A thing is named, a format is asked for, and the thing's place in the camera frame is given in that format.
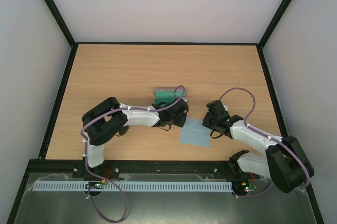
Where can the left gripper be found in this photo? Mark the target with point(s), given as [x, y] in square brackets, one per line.
[180, 123]

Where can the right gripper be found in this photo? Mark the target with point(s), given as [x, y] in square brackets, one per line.
[208, 120]

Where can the grey glasses case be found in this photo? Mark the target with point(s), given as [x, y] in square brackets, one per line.
[167, 95]

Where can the light blue cleaning cloth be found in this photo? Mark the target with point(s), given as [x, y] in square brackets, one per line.
[194, 133]

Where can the black round sunglasses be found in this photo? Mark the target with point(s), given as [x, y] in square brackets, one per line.
[122, 131]

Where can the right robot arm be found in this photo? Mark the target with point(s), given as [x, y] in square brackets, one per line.
[280, 159]

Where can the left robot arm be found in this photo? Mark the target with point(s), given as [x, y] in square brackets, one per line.
[110, 118]

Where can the black front mounting rail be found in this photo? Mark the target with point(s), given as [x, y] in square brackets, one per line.
[115, 168]

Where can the light blue slotted cable duct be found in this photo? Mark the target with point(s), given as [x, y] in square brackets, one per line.
[133, 186]

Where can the black aluminium frame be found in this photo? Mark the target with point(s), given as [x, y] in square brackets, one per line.
[74, 45]

